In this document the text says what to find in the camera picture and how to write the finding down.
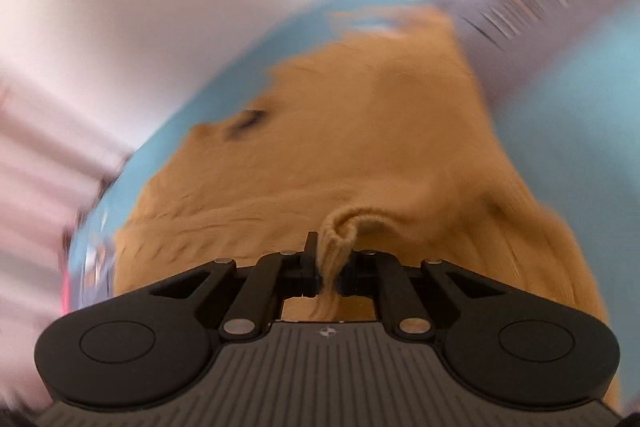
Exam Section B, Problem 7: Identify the grey striped cloth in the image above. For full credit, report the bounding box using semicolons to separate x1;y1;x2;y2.
420;0;636;108

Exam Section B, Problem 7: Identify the tan knitted sweater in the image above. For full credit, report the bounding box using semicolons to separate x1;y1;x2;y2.
113;5;622;408

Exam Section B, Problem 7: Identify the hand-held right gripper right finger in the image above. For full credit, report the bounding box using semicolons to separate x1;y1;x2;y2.
337;249;507;342

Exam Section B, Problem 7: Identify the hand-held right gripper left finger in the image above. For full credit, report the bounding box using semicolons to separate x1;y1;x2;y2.
150;231;321;341

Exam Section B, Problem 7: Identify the light blue mat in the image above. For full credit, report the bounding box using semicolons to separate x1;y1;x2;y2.
69;0;640;308

